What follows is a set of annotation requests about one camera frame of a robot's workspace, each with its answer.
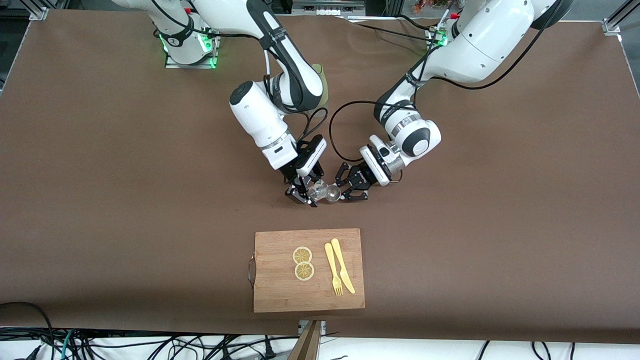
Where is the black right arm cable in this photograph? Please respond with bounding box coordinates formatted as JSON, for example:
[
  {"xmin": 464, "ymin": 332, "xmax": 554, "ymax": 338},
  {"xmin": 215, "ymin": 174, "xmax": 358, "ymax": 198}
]
[{"xmin": 298, "ymin": 106, "xmax": 330, "ymax": 145}]

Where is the teal cable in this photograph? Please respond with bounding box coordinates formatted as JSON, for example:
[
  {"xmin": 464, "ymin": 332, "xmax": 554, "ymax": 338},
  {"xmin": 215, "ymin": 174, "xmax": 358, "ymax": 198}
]
[{"xmin": 59, "ymin": 328, "xmax": 77, "ymax": 360}]

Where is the clear glass shaker cup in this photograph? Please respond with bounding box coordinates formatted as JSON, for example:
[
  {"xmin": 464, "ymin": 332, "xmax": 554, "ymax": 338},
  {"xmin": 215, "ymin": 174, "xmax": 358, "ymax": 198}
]
[{"xmin": 305, "ymin": 182, "xmax": 329, "ymax": 202}]

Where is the yellow plastic fork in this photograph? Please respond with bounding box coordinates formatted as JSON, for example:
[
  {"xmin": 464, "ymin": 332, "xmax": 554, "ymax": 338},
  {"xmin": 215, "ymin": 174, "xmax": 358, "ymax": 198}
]
[{"xmin": 324, "ymin": 242, "xmax": 344, "ymax": 297}]

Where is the wooden cutting board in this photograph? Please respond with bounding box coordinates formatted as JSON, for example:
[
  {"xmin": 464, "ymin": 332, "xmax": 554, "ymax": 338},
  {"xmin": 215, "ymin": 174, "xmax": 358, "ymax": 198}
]
[{"xmin": 247, "ymin": 228, "xmax": 366, "ymax": 314}]

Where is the grey power strip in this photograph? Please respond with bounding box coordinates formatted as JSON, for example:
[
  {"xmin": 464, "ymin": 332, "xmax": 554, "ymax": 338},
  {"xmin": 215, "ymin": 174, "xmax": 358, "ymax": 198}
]
[{"xmin": 292, "ymin": 0, "xmax": 367, "ymax": 17}]

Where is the yellow plastic knife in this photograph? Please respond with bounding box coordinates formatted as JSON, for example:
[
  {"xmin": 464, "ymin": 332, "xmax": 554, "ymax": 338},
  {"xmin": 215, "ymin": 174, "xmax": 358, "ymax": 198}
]
[{"xmin": 330, "ymin": 238, "xmax": 356, "ymax": 295}]

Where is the metal bracket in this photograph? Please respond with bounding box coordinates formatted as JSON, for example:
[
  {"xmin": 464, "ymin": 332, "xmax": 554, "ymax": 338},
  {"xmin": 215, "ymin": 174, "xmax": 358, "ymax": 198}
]
[{"xmin": 298, "ymin": 319, "xmax": 327, "ymax": 335}]

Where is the wooden post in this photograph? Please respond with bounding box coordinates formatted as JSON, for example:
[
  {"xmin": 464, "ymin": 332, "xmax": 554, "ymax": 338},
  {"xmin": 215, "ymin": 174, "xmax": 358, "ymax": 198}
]
[{"xmin": 287, "ymin": 320, "xmax": 323, "ymax": 360}]

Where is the green sleeved glass bottle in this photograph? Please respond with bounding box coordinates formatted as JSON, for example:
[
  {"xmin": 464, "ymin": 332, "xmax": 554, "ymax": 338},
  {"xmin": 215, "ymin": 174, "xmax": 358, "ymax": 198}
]
[{"xmin": 311, "ymin": 63, "xmax": 330, "ymax": 109}]

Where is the brown table cloth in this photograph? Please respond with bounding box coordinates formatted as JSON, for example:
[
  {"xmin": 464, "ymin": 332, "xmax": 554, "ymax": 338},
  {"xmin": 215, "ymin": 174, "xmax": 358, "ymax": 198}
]
[{"xmin": 0, "ymin": 9, "xmax": 640, "ymax": 346}]

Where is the aluminium frame profile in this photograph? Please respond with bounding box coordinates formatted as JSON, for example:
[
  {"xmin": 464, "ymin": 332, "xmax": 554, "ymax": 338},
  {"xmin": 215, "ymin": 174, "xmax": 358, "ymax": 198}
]
[{"xmin": 602, "ymin": 0, "xmax": 640, "ymax": 37}]

